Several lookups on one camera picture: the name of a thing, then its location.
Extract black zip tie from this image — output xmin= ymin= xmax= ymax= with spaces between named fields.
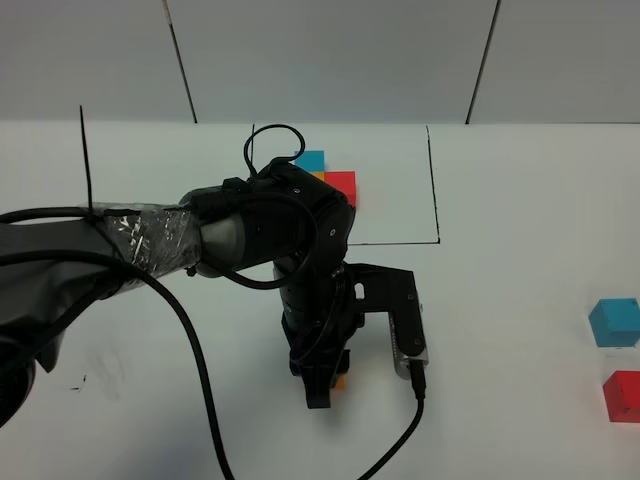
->
xmin=79 ymin=105 xmax=94 ymax=215

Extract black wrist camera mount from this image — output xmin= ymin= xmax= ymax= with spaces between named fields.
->
xmin=346 ymin=263 xmax=429 ymax=381

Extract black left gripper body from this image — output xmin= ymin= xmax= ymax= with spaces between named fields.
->
xmin=280 ymin=263 xmax=364 ymax=380

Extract red template block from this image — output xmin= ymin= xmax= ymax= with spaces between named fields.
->
xmin=324 ymin=171 xmax=357 ymax=207

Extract blue template block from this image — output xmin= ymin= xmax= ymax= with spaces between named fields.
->
xmin=295 ymin=150 xmax=325 ymax=173

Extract black camera cable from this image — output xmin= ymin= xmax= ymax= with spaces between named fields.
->
xmin=0 ymin=249 xmax=427 ymax=480

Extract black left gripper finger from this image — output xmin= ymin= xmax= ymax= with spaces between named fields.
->
xmin=299 ymin=349 xmax=350 ymax=409

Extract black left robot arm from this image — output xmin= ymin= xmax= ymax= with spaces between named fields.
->
xmin=1 ymin=157 xmax=356 ymax=420

